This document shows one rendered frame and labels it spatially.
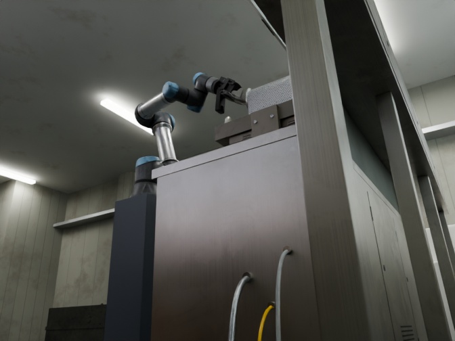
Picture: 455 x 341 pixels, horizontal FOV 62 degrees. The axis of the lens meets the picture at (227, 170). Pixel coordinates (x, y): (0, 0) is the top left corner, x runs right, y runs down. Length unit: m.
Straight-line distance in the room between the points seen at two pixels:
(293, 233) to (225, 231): 0.23
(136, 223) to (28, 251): 6.76
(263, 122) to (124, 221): 0.82
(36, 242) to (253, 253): 7.56
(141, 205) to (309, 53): 1.26
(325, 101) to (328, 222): 0.18
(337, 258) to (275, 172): 0.69
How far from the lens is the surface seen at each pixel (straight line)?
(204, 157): 1.33
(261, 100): 1.64
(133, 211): 1.76
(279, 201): 1.13
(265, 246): 1.12
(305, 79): 0.60
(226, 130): 1.40
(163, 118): 2.21
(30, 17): 4.52
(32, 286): 8.43
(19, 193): 8.50
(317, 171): 0.53
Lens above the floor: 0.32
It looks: 23 degrees up
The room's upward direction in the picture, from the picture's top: 2 degrees counter-clockwise
